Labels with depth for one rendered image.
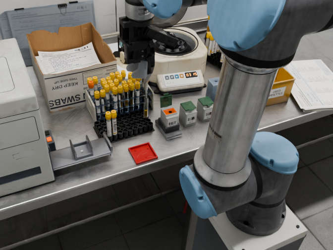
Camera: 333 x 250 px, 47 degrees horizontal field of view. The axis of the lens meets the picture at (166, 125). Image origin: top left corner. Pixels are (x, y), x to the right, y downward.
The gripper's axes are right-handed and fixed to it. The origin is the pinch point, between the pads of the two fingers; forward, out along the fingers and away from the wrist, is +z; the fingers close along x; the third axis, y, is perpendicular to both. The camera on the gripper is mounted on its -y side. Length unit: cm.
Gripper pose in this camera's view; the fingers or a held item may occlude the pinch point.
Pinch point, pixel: (145, 78)
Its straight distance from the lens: 113.6
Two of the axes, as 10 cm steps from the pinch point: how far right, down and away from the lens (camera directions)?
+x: 4.4, 6.1, -6.6
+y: -9.0, 2.6, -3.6
